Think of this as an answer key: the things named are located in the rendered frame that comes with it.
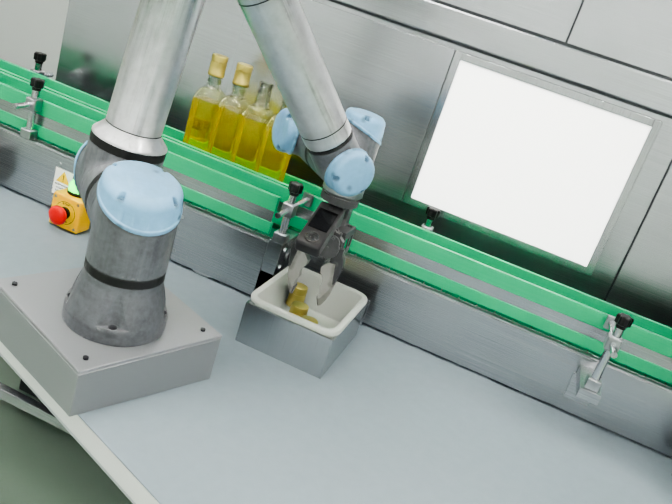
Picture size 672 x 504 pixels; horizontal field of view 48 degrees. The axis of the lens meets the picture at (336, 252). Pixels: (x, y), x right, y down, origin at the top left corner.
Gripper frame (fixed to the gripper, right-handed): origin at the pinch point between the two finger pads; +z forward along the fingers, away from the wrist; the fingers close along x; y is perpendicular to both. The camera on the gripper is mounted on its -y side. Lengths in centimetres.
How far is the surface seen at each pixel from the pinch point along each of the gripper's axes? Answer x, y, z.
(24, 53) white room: 338, 325, 66
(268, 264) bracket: 10.8, 6.6, 0.3
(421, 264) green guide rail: -16.1, 18.8, -8.0
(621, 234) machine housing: -50, 38, -24
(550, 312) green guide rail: -42.7, 19.4, -9.0
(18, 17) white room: 348, 324, 44
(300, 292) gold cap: 2.7, 6.3, 2.9
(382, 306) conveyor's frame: -11.9, 16.6, 2.9
